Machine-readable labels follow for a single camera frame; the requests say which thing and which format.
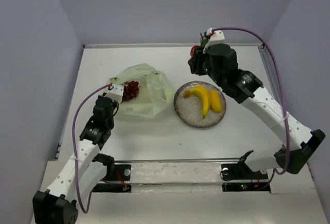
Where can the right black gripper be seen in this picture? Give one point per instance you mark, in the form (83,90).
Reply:
(195,62)

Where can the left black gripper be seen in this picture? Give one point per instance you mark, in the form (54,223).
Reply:
(114,105)

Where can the red fake grape bunch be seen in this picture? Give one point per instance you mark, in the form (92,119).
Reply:
(131,90)

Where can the yellow fake banana bunch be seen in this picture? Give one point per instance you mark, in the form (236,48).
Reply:
(210,99)

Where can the light green plastic bag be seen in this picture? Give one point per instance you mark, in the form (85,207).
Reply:
(155,92)

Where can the red fake cherry cluster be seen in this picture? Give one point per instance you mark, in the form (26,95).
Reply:
(193,50)

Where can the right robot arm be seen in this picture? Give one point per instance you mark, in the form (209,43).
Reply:
(299,142)

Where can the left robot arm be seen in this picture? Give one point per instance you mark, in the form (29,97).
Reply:
(63,198)

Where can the speckled ceramic plate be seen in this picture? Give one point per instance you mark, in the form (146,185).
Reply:
(189,110)

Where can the white front board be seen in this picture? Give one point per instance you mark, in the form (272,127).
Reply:
(290,199)

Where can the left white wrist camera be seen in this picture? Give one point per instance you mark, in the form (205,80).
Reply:
(115,92)

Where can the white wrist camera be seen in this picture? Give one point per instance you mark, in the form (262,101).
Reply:
(115,92)
(211,37)

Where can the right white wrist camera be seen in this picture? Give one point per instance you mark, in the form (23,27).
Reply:
(211,37)

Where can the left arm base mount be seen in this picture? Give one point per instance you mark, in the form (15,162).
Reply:
(118,182)

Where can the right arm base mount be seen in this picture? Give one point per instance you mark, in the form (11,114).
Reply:
(239,178)

